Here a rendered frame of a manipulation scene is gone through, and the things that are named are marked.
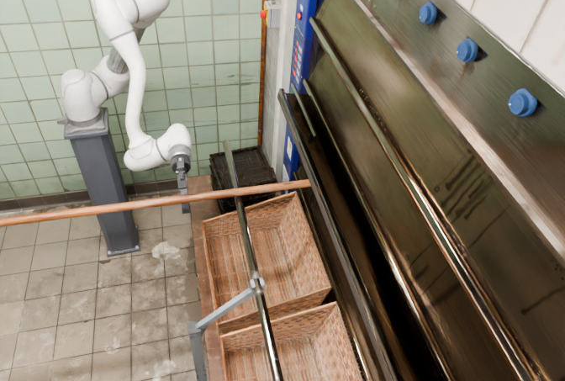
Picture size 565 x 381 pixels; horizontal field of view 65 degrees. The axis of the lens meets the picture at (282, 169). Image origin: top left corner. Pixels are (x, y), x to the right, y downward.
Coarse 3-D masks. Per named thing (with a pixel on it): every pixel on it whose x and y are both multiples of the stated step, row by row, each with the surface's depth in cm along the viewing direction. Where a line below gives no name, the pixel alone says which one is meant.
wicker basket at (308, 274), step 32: (224, 224) 222; (256, 224) 228; (288, 224) 223; (224, 256) 221; (256, 256) 222; (288, 256) 220; (224, 288) 208; (288, 288) 210; (320, 288) 190; (224, 320) 180; (256, 320) 186
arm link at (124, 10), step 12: (96, 0) 161; (108, 0) 161; (120, 0) 164; (132, 0) 167; (96, 12) 163; (108, 12) 162; (120, 12) 164; (132, 12) 167; (108, 24) 163; (120, 24) 165; (132, 24) 172; (108, 36) 167
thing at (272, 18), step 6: (270, 0) 221; (276, 0) 221; (264, 6) 221; (270, 6) 216; (276, 6) 216; (270, 12) 215; (276, 12) 216; (270, 18) 217; (276, 18) 218; (270, 24) 219; (276, 24) 220
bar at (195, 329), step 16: (224, 144) 192; (240, 208) 167; (240, 224) 162; (256, 272) 147; (256, 288) 143; (224, 304) 151; (256, 304) 140; (208, 320) 153; (192, 336) 156; (272, 336) 132; (192, 352) 164; (272, 352) 128; (272, 368) 125
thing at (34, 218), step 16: (208, 192) 167; (224, 192) 168; (240, 192) 169; (256, 192) 170; (96, 208) 159; (112, 208) 159; (128, 208) 161; (144, 208) 163; (0, 224) 152; (16, 224) 154
